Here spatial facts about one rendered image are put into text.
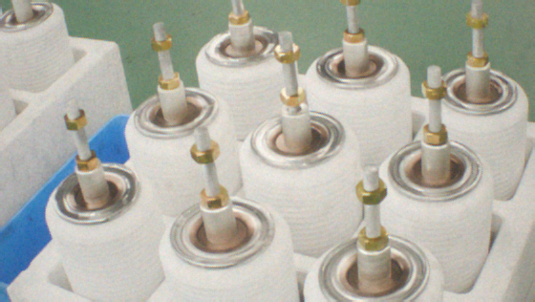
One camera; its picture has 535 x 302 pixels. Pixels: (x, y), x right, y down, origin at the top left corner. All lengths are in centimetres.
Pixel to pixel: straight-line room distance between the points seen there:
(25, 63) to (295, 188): 44
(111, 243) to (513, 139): 35
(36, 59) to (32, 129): 9
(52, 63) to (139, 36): 47
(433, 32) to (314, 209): 72
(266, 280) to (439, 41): 80
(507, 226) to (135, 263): 31
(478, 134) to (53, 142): 50
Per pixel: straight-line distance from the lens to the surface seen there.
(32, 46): 99
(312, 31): 137
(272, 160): 67
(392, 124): 77
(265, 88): 80
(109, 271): 67
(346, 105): 74
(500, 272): 67
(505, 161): 74
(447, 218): 62
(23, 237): 93
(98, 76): 103
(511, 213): 72
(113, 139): 102
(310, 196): 67
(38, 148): 96
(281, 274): 60
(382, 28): 137
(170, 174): 73
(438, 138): 62
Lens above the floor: 65
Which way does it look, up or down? 36 degrees down
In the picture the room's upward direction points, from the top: 8 degrees counter-clockwise
